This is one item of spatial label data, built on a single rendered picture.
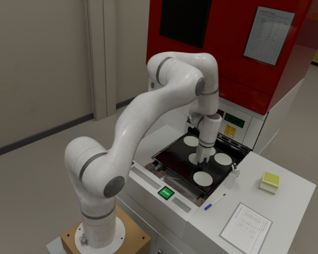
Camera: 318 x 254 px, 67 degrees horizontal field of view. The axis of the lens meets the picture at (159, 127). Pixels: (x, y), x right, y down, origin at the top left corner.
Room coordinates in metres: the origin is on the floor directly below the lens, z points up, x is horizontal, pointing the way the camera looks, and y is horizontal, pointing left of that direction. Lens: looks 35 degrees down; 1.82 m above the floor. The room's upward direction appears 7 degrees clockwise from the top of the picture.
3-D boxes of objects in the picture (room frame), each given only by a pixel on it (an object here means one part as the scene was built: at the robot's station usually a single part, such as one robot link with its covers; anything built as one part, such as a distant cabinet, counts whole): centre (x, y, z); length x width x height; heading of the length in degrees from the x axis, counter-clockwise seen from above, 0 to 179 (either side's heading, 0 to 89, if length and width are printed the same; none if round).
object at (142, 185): (0.79, 0.03, 0.89); 0.55 x 0.09 x 0.14; 53
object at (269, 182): (0.81, -0.55, 1.00); 0.07 x 0.07 x 0.07; 68
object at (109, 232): (0.51, 0.18, 1.01); 0.19 x 0.19 x 0.18
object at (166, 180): (0.82, -0.09, 0.87); 0.36 x 0.08 x 0.03; 53
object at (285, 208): (0.73, -0.49, 0.89); 0.62 x 0.35 x 0.14; 143
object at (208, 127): (0.97, -0.24, 1.17); 0.09 x 0.08 x 0.13; 43
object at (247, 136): (1.33, -0.22, 1.02); 0.81 x 0.03 x 0.40; 53
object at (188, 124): (1.21, -0.35, 0.89); 0.44 x 0.02 x 0.10; 53
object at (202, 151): (0.97, -0.25, 1.03); 0.10 x 0.07 x 0.11; 6
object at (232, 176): (0.80, -0.37, 1.03); 0.06 x 0.04 x 0.13; 143
